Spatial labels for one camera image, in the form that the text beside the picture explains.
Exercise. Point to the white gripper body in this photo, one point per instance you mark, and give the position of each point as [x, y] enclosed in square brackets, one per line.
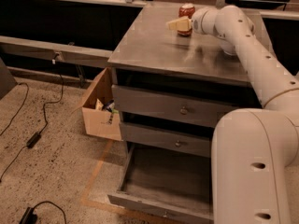
[199, 22]

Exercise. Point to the black adapter lower left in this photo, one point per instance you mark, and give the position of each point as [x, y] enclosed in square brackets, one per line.
[30, 217]

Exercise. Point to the grey middle drawer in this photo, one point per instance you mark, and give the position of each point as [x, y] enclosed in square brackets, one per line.
[197, 144]

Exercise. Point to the items in cardboard box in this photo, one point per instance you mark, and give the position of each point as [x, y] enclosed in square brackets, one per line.
[108, 107]

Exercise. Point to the black power adapter with cable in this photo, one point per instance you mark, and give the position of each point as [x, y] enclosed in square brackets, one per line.
[37, 135]

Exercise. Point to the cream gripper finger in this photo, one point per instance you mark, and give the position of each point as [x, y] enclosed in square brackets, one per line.
[182, 24]

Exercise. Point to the cardboard box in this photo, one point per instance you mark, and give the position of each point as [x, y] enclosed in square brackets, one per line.
[97, 121]

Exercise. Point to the red coke can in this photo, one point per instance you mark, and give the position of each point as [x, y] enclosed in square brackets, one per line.
[186, 10]

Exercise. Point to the grey top drawer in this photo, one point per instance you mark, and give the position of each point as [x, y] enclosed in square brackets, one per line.
[169, 106]

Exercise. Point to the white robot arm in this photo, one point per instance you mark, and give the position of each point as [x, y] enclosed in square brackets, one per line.
[251, 147]

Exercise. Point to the white ceramic bowl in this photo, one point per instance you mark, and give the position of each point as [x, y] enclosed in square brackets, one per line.
[227, 48]

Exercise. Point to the grey open bottom drawer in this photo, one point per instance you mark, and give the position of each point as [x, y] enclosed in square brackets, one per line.
[167, 184]

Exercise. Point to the grey metal drawer cabinet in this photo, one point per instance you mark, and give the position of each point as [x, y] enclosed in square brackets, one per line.
[151, 57]

